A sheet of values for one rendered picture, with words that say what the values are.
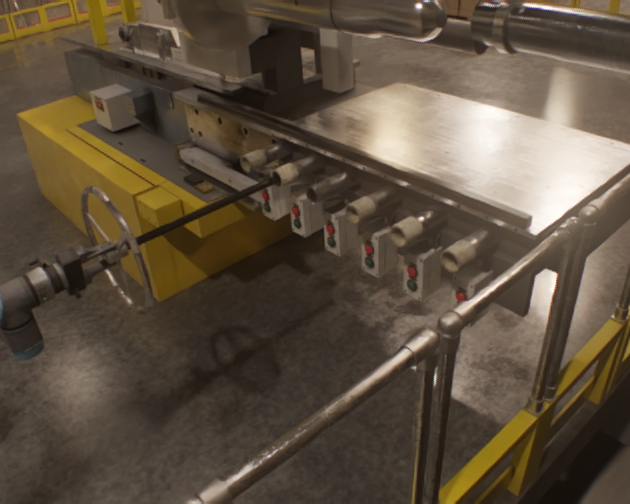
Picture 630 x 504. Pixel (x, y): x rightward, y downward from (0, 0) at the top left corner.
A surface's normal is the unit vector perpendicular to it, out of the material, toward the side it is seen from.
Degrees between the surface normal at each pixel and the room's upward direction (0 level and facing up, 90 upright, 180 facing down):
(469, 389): 0
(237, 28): 90
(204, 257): 90
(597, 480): 0
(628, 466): 0
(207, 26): 90
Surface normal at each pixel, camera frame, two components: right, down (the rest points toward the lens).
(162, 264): 0.65, 0.37
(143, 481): -0.07, -0.84
